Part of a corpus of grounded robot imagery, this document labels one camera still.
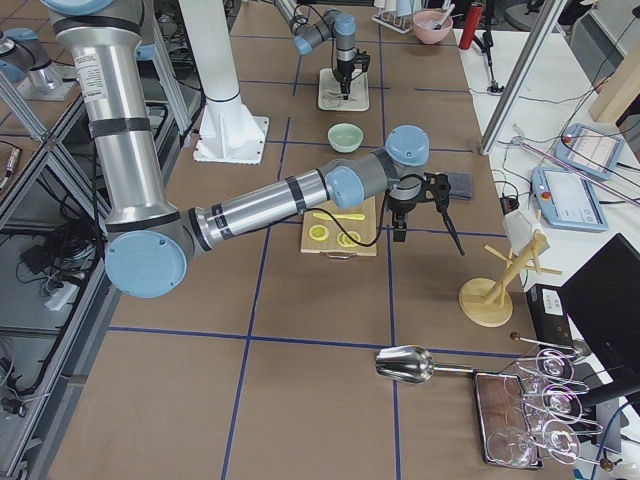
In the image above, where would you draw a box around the black tray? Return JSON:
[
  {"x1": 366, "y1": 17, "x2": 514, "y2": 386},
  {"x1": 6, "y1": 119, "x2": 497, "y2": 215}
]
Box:
[{"x1": 472, "y1": 371, "x2": 544, "y2": 471}]

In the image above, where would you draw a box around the near teach pendant tablet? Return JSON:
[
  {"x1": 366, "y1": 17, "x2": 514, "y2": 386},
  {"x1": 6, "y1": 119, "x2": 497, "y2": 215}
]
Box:
[{"x1": 531, "y1": 167, "x2": 609, "y2": 232}]

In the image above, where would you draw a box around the metal scoop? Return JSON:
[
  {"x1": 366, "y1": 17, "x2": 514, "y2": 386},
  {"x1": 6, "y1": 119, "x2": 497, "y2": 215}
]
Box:
[{"x1": 375, "y1": 345, "x2": 475, "y2": 384}]

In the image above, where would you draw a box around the grey folded cloth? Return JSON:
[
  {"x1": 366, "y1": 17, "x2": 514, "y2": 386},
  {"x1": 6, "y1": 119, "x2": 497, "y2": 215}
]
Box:
[{"x1": 445, "y1": 172, "x2": 474, "y2": 201}]

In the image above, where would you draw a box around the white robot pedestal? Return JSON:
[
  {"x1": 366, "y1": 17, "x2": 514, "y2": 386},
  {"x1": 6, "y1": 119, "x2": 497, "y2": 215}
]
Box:
[{"x1": 179, "y1": 0, "x2": 269, "y2": 165}]

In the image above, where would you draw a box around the black tripod stick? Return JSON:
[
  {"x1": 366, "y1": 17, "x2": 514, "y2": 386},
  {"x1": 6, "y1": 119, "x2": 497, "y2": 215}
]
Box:
[{"x1": 474, "y1": 0, "x2": 505, "y2": 95}]

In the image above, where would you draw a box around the teach pendant tablet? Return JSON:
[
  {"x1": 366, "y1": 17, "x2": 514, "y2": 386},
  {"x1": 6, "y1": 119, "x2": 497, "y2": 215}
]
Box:
[
  {"x1": 555, "y1": 123, "x2": 623, "y2": 180},
  {"x1": 531, "y1": 167, "x2": 609, "y2": 232}
]

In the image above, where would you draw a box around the glass goblet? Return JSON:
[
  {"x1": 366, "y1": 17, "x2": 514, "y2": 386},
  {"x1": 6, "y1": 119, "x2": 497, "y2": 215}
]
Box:
[
  {"x1": 510, "y1": 331, "x2": 591, "y2": 384},
  {"x1": 522, "y1": 384, "x2": 602, "y2": 430},
  {"x1": 485, "y1": 420, "x2": 580, "y2": 469}
]

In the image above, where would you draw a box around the white cup rack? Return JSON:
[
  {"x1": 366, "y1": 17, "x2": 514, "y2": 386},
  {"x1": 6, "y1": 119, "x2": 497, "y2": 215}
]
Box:
[{"x1": 371, "y1": 0, "x2": 424, "y2": 34}]

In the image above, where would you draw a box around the metal cylinder tool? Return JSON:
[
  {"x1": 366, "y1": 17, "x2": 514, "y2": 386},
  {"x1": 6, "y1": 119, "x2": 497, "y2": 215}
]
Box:
[{"x1": 435, "y1": 3, "x2": 455, "y2": 30}]

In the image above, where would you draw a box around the aluminium frame post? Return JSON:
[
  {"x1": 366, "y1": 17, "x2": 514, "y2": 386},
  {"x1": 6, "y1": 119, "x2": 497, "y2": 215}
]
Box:
[{"x1": 479, "y1": 0, "x2": 568, "y2": 156}]

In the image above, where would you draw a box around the wooden cutting board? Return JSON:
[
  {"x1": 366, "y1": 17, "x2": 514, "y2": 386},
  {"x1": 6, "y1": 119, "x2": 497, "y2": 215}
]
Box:
[{"x1": 300, "y1": 197, "x2": 378, "y2": 258}]

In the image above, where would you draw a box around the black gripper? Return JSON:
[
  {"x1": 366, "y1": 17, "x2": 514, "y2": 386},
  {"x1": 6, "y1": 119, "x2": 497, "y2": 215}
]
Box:
[
  {"x1": 333, "y1": 60, "x2": 355, "y2": 99},
  {"x1": 388, "y1": 186, "x2": 420, "y2": 242}
]

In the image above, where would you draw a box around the far teach pendant tablet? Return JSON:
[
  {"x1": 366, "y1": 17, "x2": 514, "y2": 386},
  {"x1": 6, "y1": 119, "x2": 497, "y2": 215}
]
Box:
[{"x1": 555, "y1": 123, "x2": 623, "y2": 180}]

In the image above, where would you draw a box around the cream bear tray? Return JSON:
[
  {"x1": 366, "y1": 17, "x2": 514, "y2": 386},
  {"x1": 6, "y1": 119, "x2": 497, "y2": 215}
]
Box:
[{"x1": 317, "y1": 67, "x2": 371, "y2": 112}]

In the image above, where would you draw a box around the light green bowl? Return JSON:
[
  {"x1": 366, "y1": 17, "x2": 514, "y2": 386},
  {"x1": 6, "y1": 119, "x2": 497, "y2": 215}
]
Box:
[{"x1": 327, "y1": 123, "x2": 364, "y2": 153}]

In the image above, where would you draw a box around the lemon slice near handle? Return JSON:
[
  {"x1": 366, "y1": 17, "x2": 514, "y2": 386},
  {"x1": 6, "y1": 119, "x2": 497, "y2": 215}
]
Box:
[{"x1": 308, "y1": 224, "x2": 330, "y2": 242}]

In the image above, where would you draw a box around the black monitor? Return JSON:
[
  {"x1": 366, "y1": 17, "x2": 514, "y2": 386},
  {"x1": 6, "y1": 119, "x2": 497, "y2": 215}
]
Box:
[{"x1": 560, "y1": 233, "x2": 639, "y2": 381}]

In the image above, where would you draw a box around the red cylinder bottle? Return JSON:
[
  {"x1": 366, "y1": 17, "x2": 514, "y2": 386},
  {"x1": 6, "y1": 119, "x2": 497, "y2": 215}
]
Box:
[{"x1": 458, "y1": 2, "x2": 484, "y2": 50}]

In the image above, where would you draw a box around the wooden mug tree stand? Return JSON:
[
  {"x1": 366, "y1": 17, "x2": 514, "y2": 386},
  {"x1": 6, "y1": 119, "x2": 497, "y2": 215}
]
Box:
[{"x1": 458, "y1": 229, "x2": 562, "y2": 328}]

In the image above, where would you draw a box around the yellow plastic knife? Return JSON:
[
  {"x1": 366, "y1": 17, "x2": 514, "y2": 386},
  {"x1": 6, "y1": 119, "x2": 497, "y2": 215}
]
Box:
[{"x1": 312, "y1": 211, "x2": 366, "y2": 221}]

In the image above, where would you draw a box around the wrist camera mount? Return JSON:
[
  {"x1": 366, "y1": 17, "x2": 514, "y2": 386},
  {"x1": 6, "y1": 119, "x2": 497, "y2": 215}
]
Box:
[
  {"x1": 425, "y1": 173, "x2": 465, "y2": 256},
  {"x1": 352, "y1": 48, "x2": 370, "y2": 73}
]

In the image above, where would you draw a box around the pink bowl with ice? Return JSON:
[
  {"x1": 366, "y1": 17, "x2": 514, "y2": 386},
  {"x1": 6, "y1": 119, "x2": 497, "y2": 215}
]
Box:
[{"x1": 412, "y1": 10, "x2": 453, "y2": 45}]

